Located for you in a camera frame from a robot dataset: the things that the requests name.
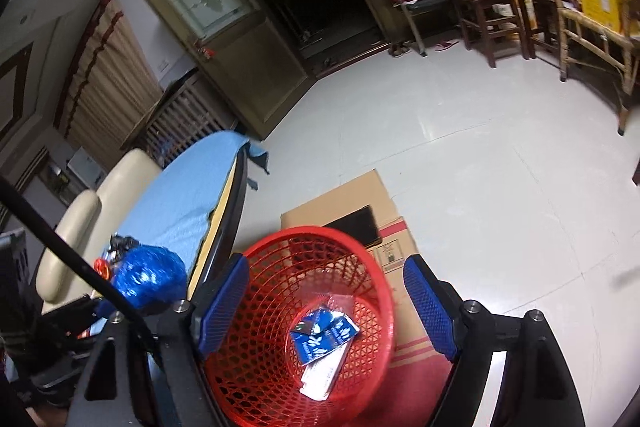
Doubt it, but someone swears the blue tablecloth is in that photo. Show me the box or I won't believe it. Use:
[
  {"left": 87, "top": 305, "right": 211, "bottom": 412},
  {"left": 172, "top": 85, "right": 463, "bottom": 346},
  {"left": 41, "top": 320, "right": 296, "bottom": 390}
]
[{"left": 102, "top": 130, "right": 271, "bottom": 299}]

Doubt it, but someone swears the small wooden stool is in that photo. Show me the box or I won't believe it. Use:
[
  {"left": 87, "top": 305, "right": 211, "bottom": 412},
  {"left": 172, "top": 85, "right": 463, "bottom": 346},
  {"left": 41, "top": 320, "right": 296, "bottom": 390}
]
[{"left": 517, "top": 0, "right": 562, "bottom": 58}]

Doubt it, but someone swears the black flat panel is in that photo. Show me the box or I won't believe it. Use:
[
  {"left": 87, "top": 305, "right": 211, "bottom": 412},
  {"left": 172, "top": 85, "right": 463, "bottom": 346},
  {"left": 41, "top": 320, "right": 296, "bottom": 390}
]
[{"left": 0, "top": 229, "right": 42, "bottom": 309}]

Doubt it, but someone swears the black cable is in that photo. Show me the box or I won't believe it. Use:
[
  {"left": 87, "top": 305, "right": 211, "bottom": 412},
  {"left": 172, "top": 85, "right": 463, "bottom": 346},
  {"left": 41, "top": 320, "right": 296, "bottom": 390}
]
[{"left": 0, "top": 179, "right": 157, "bottom": 354}]

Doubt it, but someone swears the blue white printed packet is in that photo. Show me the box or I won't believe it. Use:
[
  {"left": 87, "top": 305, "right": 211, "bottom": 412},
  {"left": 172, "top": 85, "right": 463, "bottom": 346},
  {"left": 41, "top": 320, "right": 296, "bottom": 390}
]
[{"left": 299, "top": 346, "right": 347, "bottom": 401}]

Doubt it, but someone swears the yellow box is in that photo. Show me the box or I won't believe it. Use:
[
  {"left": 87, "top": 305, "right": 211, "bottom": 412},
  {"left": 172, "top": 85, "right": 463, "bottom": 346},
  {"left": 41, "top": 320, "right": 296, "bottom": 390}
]
[{"left": 573, "top": 0, "right": 632, "bottom": 40}]

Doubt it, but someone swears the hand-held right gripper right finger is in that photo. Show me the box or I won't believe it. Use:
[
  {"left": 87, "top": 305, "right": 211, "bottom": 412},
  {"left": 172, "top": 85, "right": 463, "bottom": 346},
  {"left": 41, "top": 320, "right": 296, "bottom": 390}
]
[{"left": 402, "top": 254, "right": 586, "bottom": 427}]

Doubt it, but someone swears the black plastic bag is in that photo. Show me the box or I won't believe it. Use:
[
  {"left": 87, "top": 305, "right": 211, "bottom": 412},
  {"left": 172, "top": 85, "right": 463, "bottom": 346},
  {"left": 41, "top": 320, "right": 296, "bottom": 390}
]
[{"left": 107, "top": 234, "right": 142, "bottom": 259}]

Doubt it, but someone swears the round wooden table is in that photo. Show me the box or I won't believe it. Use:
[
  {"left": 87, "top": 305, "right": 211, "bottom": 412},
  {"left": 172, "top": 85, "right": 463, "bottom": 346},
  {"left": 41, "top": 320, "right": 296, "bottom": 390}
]
[{"left": 187, "top": 141, "right": 251, "bottom": 304}]

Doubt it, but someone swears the brown glass panel door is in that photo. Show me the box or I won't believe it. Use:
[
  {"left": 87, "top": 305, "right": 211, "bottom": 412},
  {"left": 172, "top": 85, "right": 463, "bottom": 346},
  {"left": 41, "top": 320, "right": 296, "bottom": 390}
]
[{"left": 124, "top": 0, "right": 317, "bottom": 141}]

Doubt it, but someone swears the rattan chair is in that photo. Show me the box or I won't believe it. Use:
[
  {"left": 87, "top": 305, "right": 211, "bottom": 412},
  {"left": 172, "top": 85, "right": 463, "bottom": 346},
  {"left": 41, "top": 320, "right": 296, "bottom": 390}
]
[{"left": 544, "top": 0, "right": 640, "bottom": 136}]

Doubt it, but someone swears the beige leather sofa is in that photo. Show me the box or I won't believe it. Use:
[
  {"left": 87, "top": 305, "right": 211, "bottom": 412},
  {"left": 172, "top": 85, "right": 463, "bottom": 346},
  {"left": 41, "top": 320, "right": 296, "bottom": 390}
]
[{"left": 35, "top": 149, "right": 164, "bottom": 314}]

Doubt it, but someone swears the large wooden stool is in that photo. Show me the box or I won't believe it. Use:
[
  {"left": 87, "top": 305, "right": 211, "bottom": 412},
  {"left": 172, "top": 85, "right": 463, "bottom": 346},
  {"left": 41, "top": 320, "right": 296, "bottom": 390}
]
[{"left": 449, "top": 0, "right": 532, "bottom": 68}]

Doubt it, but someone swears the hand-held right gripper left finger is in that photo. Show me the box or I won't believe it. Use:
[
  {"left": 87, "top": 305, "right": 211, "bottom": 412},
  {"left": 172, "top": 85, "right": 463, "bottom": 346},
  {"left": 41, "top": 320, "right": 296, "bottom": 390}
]
[{"left": 67, "top": 252, "right": 251, "bottom": 427}]

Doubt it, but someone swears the framed wall picture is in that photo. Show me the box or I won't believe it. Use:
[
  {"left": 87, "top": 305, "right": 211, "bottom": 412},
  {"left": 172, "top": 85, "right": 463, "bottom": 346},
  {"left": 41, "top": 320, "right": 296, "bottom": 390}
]
[{"left": 39, "top": 161, "right": 72, "bottom": 198}]

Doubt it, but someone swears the wooden baby crib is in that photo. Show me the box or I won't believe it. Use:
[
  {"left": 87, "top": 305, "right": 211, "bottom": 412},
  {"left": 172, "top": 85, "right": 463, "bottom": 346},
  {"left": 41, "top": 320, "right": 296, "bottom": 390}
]
[{"left": 122, "top": 71, "right": 242, "bottom": 168}]

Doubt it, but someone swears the red plastic mesh basket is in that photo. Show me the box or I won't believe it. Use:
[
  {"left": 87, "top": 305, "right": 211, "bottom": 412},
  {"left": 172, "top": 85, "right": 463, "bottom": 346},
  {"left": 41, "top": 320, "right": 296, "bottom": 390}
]
[{"left": 202, "top": 226, "right": 397, "bottom": 427}]

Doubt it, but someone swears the blue plastic bag ball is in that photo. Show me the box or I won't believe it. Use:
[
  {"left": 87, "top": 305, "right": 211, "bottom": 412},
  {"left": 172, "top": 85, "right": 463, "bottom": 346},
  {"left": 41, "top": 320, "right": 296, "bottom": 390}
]
[{"left": 110, "top": 245, "right": 187, "bottom": 311}]

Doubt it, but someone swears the white board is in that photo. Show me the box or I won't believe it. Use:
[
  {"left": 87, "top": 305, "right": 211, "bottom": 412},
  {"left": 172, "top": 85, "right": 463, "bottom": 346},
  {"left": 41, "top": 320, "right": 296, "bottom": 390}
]
[{"left": 67, "top": 149, "right": 106, "bottom": 188}]

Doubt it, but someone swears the flat printed cardboard carton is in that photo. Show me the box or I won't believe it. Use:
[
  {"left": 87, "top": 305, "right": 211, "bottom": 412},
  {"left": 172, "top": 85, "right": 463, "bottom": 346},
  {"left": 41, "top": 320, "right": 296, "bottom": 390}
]
[{"left": 279, "top": 167, "right": 457, "bottom": 427}]

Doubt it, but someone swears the brown pleated curtain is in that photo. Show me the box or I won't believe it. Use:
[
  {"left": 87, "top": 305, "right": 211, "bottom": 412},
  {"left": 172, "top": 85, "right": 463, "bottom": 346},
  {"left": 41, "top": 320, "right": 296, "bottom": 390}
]
[{"left": 53, "top": 0, "right": 166, "bottom": 164}]

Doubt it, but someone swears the metal frame chair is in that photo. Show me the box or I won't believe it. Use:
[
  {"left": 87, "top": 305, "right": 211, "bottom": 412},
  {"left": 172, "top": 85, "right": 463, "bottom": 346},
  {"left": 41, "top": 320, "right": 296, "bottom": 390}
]
[{"left": 367, "top": 0, "right": 462, "bottom": 58}]

